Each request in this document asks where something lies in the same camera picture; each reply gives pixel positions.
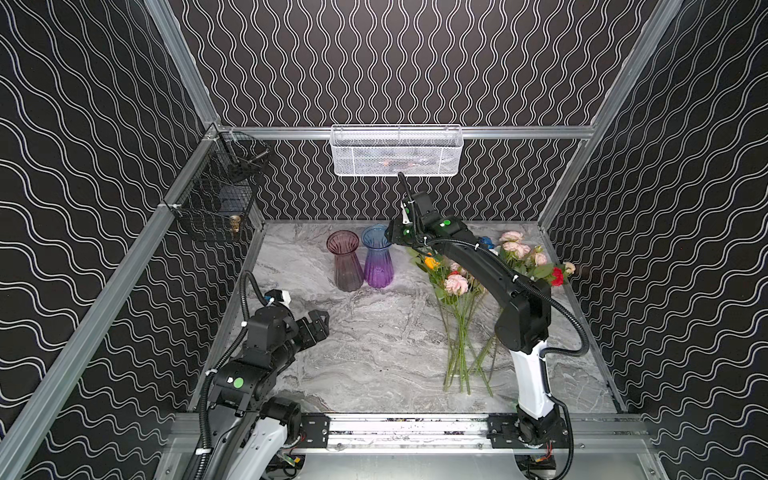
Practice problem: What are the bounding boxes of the yellow rose stem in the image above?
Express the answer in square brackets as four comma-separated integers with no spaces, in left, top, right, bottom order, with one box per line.
[417,253,471,392]

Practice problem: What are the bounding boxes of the blue purple glass vase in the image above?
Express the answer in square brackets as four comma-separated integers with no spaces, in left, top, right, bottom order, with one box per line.
[361,224,394,289]

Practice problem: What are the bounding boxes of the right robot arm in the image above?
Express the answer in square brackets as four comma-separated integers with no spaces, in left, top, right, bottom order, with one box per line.
[387,193,563,447]

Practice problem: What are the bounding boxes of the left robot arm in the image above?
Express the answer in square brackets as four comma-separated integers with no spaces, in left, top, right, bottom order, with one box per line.
[184,304,330,479]

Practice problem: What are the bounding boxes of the dark pink glass vase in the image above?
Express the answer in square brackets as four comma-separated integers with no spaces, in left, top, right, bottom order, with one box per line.
[326,230,364,292]

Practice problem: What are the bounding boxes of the blue flower stem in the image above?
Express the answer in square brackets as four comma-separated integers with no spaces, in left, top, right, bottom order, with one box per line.
[479,236,495,250]

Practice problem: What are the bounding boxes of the pink spray with red bud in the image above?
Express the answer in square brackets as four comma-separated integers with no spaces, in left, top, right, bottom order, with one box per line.
[469,231,575,381]

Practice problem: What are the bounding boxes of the red and pink flower stem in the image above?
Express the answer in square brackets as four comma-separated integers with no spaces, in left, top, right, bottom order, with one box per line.
[436,272,495,395]

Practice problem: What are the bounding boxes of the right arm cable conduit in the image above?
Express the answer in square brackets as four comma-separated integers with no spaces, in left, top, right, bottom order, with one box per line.
[419,236,592,480]

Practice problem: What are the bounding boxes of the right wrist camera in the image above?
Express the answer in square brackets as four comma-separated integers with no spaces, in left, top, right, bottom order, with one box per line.
[400,201,417,225]

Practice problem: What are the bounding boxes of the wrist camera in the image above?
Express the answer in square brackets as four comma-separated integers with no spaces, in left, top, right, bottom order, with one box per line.
[400,201,417,225]
[263,289,291,307]

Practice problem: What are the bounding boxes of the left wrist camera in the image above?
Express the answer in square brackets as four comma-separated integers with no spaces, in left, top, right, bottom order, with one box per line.
[263,289,291,307]

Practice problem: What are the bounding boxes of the white mesh wall basket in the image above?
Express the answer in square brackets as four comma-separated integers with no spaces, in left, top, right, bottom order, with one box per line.
[329,124,464,177]

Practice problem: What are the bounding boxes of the black wire wall basket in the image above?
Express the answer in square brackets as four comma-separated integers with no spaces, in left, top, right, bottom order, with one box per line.
[161,123,273,244]

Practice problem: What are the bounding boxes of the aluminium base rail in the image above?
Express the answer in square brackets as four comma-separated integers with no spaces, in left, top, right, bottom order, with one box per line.
[161,411,649,455]

